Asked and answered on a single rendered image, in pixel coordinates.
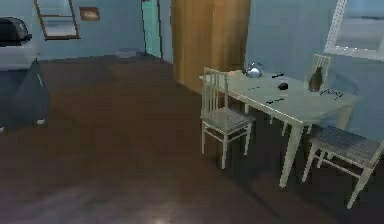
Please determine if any white framed window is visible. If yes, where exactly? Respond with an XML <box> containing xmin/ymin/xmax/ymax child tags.
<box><xmin>323</xmin><ymin>0</ymin><xmax>384</xmax><ymax>62</ymax></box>

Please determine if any dark grey cabinet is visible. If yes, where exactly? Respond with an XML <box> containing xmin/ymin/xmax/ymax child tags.
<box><xmin>0</xmin><ymin>43</ymin><xmax>51</xmax><ymax>133</ymax></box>

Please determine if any wooden room door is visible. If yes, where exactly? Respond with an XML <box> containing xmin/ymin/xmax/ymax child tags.
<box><xmin>170</xmin><ymin>0</ymin><xmax>252</xmax><ymax>96</ymax></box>

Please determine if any black toaster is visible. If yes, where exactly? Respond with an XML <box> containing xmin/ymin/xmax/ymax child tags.
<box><xmin>0</xmin><ymin>17</ymin><xmax>34</xmax><ymax>48</ymax></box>

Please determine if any pale green dining table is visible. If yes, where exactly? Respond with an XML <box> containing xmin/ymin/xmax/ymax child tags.
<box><xmin>199</xmin><ymin>69</ymin><xmax>363</xmax><ymax>189</ymax></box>

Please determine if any brown bottle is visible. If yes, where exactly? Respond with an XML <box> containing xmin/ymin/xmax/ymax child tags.
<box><xmin>308</xmin><ymin>66</ymin><xmax>324</xmax><ymax>93</ymax></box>

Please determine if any brown framed wall picture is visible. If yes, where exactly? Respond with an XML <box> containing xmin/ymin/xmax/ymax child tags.
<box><xmin>33</xmin><ymin>0</ymin><xmax>82</xmax><ymax>42</ymax></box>

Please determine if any small brown framed picture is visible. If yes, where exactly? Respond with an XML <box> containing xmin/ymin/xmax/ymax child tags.
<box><xmin>79</xmin><ymin>6</ymin><xmax>101</xmax><ymax>22</ymax></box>

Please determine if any teal room door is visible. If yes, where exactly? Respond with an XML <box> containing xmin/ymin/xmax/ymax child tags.
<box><xmin>141</xmin><ymin>0</ymin><xmax>163</xmax><ymax>60</ymax></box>

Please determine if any silver kettle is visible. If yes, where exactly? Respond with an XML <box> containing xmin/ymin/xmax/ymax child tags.
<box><xmin>245</xmin><ymin>61</ymin><xmax>264</xmax><ymax>79</ymax></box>

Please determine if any white slatted wooden chair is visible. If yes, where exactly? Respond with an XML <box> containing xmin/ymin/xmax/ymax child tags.
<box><xmin>301</xmin><ymin>125</ymin><xmax>384</xmax><ymax>210</ymax></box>
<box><xmin>200</xmin><ymin>67</ymin><xmax>257</xmax><ymax>170</ymax></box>
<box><xmin>303</xmin><ymin>53</ymin><xmax>333</xmax><ymax>91</ymax></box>

